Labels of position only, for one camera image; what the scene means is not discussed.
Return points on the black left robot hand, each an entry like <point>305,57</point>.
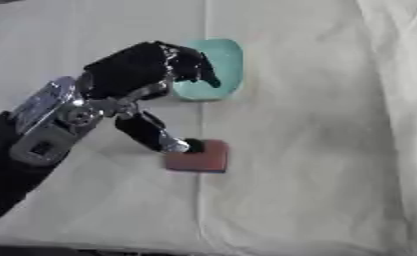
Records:
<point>130,68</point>

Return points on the teal oval dish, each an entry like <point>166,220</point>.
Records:
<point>220,71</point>

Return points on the red square block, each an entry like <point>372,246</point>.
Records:
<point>203,160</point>

